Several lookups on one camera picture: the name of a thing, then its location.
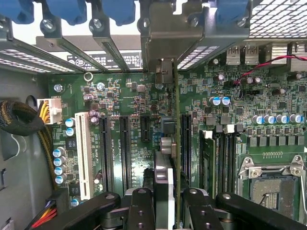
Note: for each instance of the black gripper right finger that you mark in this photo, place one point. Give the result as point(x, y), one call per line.
point(201, 210)

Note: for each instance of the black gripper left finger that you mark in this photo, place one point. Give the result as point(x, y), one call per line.
point(140, 210)

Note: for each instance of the black RAM slot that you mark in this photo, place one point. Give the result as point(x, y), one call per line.
point(226, 163)
point(220, 163)
point(233, 163)

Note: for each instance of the CPU socket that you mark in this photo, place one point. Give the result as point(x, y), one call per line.
point(273, 191)

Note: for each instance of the white PCI expansion slot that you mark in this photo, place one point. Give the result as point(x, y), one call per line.
point(84, 153)

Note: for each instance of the short black expansion slot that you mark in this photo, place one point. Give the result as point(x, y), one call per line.
point(145, 128)

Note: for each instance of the CPU socket locking lever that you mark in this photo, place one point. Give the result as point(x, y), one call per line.
point(273, 169)

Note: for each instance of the green motherboard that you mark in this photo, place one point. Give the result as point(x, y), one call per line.
point(134, 95)

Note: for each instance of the open grey PC case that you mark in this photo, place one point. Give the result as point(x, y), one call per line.
point(19, 167)

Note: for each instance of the white power connector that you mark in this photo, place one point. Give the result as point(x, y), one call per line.
point(52, 111)

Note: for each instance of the metal expansion slot cover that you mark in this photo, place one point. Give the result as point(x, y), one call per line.
point(28, 56)
point(72, 48)
point(199, 56)
point(112, 50)

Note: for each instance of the black case regulatory label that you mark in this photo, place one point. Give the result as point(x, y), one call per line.
point(105, 60)

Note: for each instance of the silver rear port block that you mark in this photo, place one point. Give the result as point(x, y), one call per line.
point(242, 55)

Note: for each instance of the blue card retention clip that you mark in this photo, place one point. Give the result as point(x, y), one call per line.
point(118, 12)
point(16, 9)
point(231, 10)
point(67, 10)

